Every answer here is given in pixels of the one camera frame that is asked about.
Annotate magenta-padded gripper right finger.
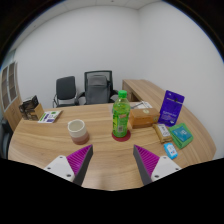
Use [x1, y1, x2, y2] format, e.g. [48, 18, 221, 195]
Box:
[133, 144, 182, 186]

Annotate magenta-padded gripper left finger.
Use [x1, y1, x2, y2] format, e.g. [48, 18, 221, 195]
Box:
[43, 144, 94, 187]

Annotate green drink bottle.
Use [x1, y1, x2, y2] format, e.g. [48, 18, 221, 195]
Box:
[111, 89, 131, 138]

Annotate small blue white box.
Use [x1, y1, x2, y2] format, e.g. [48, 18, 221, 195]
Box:
[163, 142, 179, 160]

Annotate small tan bar box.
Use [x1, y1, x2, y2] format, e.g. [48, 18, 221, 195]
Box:
[152, 123, 173, 144]

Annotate flat green box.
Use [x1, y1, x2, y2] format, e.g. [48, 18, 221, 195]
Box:
[168, 122, 194, 150]

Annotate white and brown mug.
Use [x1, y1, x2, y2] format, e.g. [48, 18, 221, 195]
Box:
[67, 119, 90, 146]

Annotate white green purple leaflet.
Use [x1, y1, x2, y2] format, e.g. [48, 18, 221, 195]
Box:
[37, 110, 63, 124]

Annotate orange-brown box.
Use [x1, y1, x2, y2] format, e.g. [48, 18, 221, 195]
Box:
[128, 107, 161, 130]

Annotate flat round red coaster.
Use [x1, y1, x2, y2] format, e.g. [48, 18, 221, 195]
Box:
[111, 129, 132, 143]

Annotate purple standing package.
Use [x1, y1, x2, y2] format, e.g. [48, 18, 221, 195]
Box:
[157, 89, 185, 127]

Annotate tan cardboard box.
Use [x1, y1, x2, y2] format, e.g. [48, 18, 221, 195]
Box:
[28, 103, 45, 122]

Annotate black sofa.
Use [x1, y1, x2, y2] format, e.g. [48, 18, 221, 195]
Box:
[0, 118, 14, 159]

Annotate small dark brown box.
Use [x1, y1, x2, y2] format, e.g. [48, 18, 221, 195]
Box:
[18, 103, 30, 120]

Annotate large dark brown box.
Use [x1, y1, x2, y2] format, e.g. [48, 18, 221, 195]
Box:
[21, 95, 40, 110]

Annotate wooden shelf cabinet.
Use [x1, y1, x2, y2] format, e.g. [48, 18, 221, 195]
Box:
[0, 60, 23, 132]

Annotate dark padded office chair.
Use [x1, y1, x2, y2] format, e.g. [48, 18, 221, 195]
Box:
[52, 75, 80, 108]

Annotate wooden side desk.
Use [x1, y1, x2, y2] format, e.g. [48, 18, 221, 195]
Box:
[121, 78, 168, 105]

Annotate grey backpack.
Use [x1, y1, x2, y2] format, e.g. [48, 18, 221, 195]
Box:
[85, 74, 110, 105]

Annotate black mesh office chair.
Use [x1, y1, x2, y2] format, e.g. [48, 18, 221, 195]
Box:
[76, 69, 119, 106]

